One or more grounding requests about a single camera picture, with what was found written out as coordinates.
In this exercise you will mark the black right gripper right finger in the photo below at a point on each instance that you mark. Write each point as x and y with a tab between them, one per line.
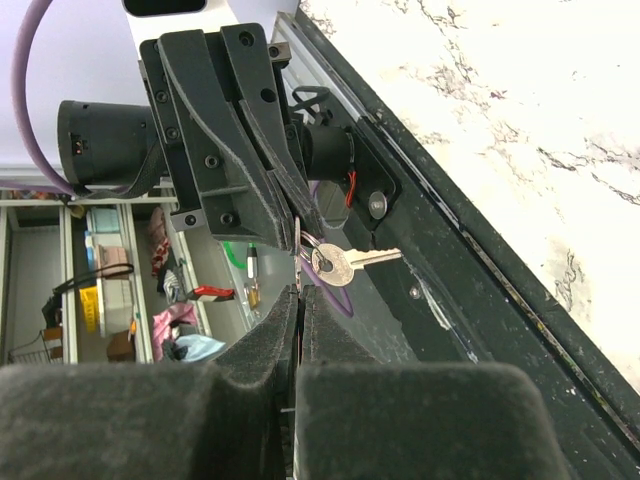
321	338

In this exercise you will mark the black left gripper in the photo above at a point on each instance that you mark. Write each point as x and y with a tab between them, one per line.
170	135

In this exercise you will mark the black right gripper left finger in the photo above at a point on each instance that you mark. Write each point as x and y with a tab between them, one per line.
254	360

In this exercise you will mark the silver key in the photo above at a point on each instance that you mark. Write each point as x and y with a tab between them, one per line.
336	266

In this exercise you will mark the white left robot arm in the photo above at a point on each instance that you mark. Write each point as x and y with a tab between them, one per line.
216	123

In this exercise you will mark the cluttered storage shelf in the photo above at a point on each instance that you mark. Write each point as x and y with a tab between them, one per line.
106	281

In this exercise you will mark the black base frame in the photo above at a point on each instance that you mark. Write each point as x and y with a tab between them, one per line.
464	294

